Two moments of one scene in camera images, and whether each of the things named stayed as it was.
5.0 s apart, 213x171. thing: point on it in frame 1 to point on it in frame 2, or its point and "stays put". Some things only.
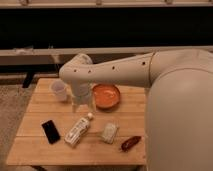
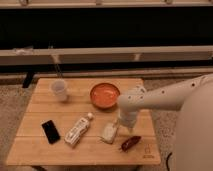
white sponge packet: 110,132 stays put
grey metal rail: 60,56 stays put
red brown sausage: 127,143 stays put
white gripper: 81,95 to 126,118
